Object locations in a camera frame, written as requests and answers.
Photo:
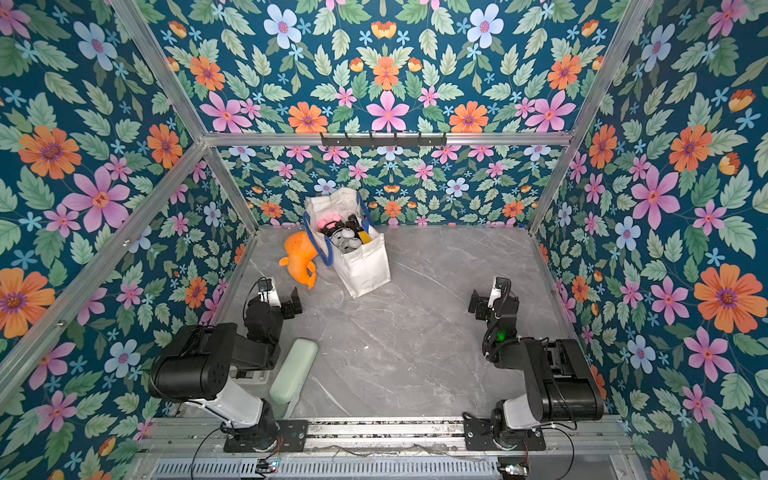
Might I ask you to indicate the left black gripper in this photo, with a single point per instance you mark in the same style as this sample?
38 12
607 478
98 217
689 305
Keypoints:
285 308

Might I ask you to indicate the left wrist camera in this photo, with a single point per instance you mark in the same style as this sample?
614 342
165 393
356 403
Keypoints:
267 292

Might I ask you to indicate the aluminium front rail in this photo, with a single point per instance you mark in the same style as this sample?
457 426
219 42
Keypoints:
362 436

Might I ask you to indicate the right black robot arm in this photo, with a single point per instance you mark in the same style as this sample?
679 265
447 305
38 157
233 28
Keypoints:
559 389

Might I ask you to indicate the black hook rail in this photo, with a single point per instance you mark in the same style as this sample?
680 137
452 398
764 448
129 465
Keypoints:
375 140

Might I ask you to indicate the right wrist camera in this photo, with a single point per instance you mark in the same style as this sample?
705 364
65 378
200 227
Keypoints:
496 291

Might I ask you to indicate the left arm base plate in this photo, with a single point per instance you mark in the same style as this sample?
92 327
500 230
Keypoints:
267 437

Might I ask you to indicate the white twin-bell alarm clock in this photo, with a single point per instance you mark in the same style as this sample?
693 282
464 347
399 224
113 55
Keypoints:
346 240

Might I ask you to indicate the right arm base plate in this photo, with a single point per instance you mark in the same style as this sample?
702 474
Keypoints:
492 434

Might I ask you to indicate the pale green oblong case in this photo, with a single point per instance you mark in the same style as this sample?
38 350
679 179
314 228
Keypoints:
294 371

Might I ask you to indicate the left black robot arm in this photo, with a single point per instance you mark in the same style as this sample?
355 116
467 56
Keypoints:
195 367

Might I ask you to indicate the pink alarm clock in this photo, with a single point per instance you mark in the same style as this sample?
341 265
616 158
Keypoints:
329 224

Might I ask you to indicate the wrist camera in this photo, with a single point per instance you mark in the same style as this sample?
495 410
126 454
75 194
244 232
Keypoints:
267 292
496 291

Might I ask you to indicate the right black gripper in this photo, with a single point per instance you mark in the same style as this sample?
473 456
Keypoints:
480 303

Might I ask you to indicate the white canvas tote bag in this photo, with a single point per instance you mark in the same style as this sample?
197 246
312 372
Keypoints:
363 270

